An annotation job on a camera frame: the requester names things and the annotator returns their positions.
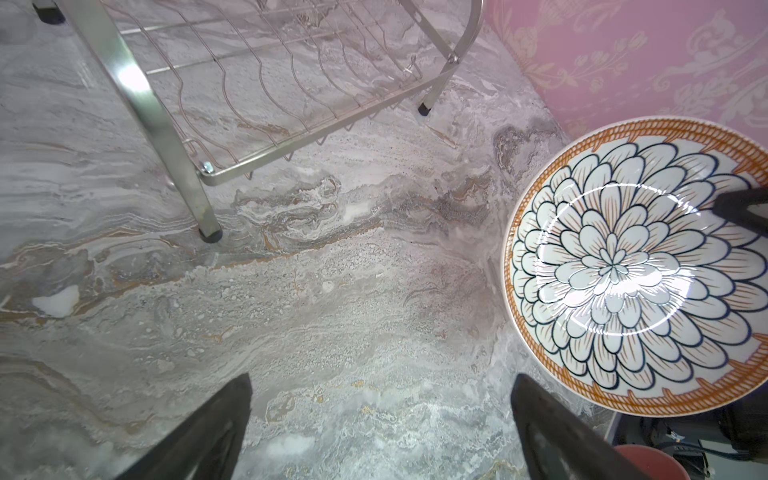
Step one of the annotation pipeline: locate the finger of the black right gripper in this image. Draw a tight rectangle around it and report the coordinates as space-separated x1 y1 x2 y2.
712 187 767 237

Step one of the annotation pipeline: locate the petal pattern plate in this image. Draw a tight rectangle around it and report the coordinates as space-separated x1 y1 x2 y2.
502 116 767 417

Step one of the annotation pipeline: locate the chrome wire dish rack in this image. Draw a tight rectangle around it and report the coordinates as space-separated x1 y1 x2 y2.
32 1 485 243

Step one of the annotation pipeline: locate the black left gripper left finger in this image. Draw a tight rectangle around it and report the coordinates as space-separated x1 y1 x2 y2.
118 373 252 479

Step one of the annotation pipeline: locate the pink cup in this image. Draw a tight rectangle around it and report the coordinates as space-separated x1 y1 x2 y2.
615 444 691 480

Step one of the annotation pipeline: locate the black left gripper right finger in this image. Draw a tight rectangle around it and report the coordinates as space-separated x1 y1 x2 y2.
510 374 648 480

